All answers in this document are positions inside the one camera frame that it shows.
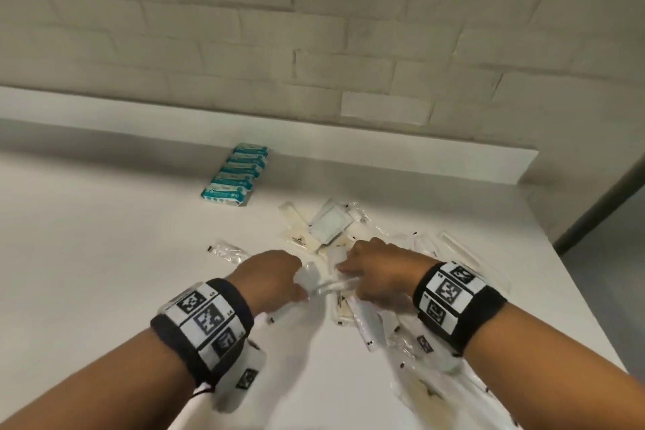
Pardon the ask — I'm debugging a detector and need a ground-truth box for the person's right hand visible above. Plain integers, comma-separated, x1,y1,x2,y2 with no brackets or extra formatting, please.
336,236,439,317

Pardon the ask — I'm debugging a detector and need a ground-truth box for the pile of mixed clear packets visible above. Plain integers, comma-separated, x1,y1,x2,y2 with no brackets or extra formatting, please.
206,198,513,430

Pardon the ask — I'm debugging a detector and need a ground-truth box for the black right wristband with markers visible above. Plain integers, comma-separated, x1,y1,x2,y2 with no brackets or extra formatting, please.
412,261,509,357

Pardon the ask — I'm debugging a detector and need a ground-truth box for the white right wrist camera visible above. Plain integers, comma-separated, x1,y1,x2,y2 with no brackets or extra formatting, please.
411,331,464,375

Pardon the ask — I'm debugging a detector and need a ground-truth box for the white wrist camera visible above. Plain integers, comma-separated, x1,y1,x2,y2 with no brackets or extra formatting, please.
210,339,268,415
411,331,464,375

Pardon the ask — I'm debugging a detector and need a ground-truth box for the black left wristband with markers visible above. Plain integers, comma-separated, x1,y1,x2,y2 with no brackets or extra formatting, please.
150,277,255,388

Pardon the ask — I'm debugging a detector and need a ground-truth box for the person's left forearm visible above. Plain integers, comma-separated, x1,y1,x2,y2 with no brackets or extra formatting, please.
0,327,195,430

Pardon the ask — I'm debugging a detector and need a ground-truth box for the person's left hand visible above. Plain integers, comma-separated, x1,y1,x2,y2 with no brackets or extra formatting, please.
224,249,309,317

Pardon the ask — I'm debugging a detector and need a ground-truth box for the row of toothbrushes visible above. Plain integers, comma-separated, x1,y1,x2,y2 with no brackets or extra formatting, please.
269,277,359,324

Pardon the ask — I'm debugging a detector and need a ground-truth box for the black wristband with markers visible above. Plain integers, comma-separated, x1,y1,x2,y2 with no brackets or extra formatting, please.
412,261,509,357
150,277,255,388

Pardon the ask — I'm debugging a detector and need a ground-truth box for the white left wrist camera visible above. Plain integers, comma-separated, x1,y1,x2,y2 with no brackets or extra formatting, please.
210,339,268,415

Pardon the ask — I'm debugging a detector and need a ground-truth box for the person's right forearm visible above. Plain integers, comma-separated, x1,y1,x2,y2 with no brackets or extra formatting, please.
461,302,645,430

